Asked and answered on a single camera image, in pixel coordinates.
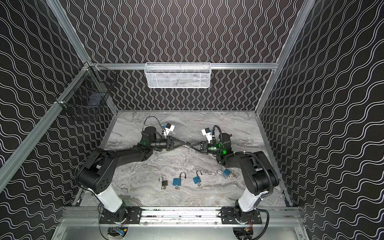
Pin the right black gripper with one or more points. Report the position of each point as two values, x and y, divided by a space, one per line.
204 146

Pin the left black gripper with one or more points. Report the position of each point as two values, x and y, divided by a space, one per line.
169 143

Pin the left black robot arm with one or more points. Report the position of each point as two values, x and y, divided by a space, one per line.
97 172

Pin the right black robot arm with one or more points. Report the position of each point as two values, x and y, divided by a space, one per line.
259 176

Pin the middle blue padlock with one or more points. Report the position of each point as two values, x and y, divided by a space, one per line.
197 178

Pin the blue padlock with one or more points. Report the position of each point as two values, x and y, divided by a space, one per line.
197 178
178 181
225 173

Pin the right blue padlock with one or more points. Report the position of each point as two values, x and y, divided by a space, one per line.
225 173

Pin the left blue padlock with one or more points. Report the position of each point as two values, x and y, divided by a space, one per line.
178 181

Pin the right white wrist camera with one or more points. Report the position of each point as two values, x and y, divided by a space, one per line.
208 133

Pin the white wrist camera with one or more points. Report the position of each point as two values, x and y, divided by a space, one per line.
208 133
168 129

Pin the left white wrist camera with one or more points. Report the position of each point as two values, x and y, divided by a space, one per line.
168 129

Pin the white wire mesh basket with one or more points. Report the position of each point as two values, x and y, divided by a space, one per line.
176 75

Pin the black wire mesh basket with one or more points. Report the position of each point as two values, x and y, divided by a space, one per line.
89 96

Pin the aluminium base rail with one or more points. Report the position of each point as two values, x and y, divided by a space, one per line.
176 217

